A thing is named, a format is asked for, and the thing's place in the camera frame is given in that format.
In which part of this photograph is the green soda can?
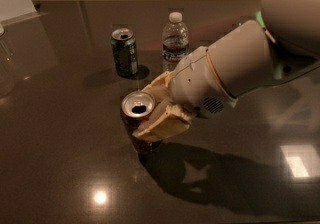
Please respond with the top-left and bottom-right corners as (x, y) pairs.
(111, 28), (138, 77)

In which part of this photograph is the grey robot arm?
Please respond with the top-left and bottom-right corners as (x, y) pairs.
(133, 0), (320, 142)

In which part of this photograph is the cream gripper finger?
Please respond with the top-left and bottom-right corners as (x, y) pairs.
(142, 71), (172, 101)
(133, 100), (192, 142)

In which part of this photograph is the clear plastic water bottle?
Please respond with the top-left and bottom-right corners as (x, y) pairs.
(162, 12), (189, 71)

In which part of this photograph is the orange soda can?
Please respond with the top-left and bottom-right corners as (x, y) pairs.
(120, 91), (161, 154)

